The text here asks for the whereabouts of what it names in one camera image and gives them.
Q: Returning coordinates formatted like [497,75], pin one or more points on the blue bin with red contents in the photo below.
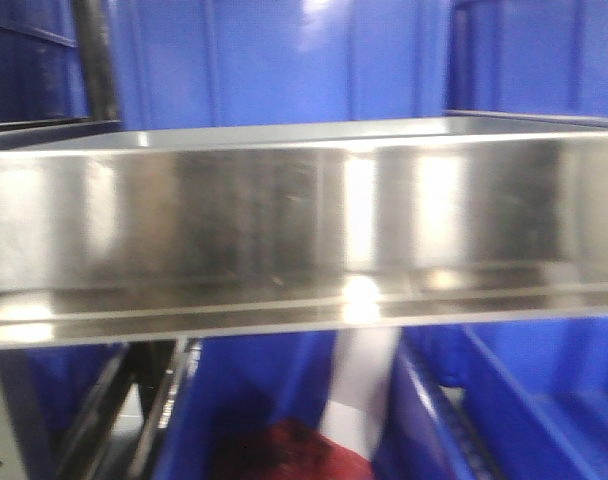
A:
[302,406]

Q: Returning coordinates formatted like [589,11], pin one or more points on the large blue bin left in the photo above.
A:
[185,64]

